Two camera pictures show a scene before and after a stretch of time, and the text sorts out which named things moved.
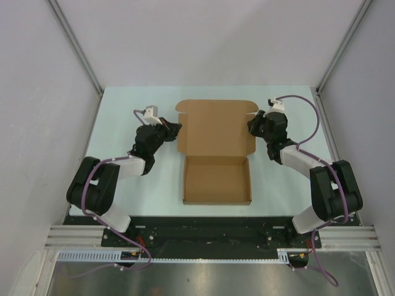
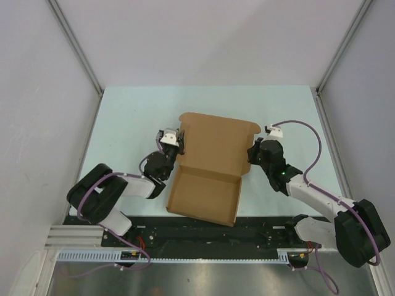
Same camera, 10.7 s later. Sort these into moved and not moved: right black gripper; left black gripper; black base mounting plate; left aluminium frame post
Moved: right black gripper; left black gripper
Not moved: black base mounting plate; left aluminium frame post
